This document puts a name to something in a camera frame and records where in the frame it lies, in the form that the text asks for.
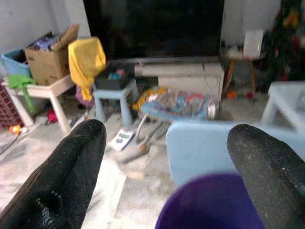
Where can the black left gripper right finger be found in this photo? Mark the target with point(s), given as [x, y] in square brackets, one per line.
[274, 181]

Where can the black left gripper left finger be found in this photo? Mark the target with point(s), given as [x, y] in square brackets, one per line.
[62, 176]

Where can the purple rubbish bin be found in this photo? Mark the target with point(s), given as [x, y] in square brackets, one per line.
[207, 205]

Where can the pink floor toy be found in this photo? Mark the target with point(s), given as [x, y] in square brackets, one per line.
[51, 117]

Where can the orange floor toy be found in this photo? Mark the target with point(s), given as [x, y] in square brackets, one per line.
[16, 129]

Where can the white booklet on floor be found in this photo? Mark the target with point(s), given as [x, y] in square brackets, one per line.
[122, 138]

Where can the purple cloth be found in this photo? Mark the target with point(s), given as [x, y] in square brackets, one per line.
[82, 99]

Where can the small pale blue kids table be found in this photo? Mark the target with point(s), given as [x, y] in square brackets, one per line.
[286, 97]

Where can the dark red woven basket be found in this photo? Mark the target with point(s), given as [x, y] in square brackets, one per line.
[8, 109]

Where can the small white plastic table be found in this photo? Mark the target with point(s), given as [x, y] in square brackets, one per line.
[52, 89]

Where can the pale blue square kids stool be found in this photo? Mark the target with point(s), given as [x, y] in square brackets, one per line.
[119, 95]

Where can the green cloth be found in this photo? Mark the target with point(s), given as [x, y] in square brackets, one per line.
[20, 81]

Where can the dark basket with toys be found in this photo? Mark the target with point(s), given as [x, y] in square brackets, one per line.
[112, 82]

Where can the open brown cardboard box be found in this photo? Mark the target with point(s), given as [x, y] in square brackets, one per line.
[45, 64]

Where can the yellow cloth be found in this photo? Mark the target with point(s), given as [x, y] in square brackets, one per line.
[85, 59]

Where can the colourful baby bouncer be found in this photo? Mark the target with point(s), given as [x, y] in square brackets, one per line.
[181, 105]

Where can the blue plastic storage box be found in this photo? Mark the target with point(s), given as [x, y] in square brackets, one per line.
[14, 64]

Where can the wooden leg side table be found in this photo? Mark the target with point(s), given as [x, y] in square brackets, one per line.
[238, 56]

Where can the white television cabinet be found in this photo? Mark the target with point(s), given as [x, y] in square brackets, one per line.
[190, 78]

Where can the white translucent container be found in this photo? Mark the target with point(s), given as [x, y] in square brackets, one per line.
[253, 44]

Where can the decorated christmas tree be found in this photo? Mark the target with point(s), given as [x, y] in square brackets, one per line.
[286, 43]

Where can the large black television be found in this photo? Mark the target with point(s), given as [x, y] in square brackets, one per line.
[155, 26]

